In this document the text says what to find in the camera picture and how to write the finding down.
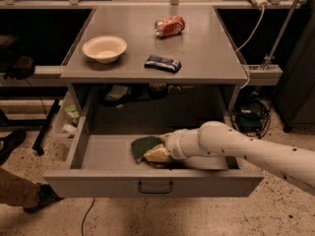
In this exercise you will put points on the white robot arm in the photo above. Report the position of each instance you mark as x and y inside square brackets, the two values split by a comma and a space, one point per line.
[293, 164]

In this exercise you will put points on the person's leg brown trousers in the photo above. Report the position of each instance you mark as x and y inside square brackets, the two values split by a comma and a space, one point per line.
[16, 191]

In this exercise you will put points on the black drawer handle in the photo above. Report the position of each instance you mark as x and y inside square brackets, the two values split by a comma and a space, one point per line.
[153, 188]

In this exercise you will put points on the black stand base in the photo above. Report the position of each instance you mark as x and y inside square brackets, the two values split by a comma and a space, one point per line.
[43, 124]

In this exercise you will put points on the blue snack packet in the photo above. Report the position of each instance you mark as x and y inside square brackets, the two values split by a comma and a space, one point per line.
[163, 64]

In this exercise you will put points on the crushed red soda can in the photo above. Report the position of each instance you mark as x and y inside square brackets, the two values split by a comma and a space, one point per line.
[169, 26]

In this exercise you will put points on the metal tripod pole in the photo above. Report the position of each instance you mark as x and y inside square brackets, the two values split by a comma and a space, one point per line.
[269, 57]

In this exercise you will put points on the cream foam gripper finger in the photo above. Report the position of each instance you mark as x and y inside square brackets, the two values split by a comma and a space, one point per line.
[164, 137]
[157, 154]

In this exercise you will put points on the grey open drawer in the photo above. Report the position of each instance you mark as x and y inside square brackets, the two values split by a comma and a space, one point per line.
[100, 163]

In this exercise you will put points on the black shoe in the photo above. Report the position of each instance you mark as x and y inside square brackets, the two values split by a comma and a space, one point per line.
[10, 142]
[46, 197]

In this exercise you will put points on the grey metal cabinet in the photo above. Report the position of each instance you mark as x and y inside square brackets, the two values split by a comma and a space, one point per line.
[210, 76]

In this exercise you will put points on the green and yellow sponge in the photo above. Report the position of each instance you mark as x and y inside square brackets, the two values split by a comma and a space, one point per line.
[140, 146]

